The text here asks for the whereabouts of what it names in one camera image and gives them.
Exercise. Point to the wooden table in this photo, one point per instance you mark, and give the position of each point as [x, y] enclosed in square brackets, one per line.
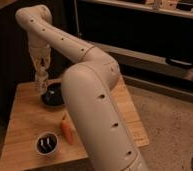
[29, 119]

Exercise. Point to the wooden bench rail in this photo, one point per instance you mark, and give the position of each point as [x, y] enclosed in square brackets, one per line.
[146, 61]

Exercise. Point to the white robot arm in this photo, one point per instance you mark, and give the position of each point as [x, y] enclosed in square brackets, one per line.
[86, 89]

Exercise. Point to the white cup with black interior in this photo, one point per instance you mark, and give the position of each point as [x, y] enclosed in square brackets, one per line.
[46, 144]

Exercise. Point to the metal pole stand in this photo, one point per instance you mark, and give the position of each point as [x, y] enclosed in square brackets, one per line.
[79, 34]

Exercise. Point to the small white bottle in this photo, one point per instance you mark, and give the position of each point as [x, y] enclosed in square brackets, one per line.
[41, 82]

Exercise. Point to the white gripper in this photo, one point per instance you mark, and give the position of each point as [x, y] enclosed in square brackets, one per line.
[41, 59]

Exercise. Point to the upper shelf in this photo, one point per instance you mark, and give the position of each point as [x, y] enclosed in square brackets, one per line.
[142, 7]

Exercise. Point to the black ceramic bowl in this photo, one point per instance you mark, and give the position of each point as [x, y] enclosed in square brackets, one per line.
[53, 95]

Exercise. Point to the orange toy carrot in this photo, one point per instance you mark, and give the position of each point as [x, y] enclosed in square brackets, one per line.
[66, 129]

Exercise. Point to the black handle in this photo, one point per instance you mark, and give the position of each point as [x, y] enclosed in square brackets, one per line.
[179, 64]

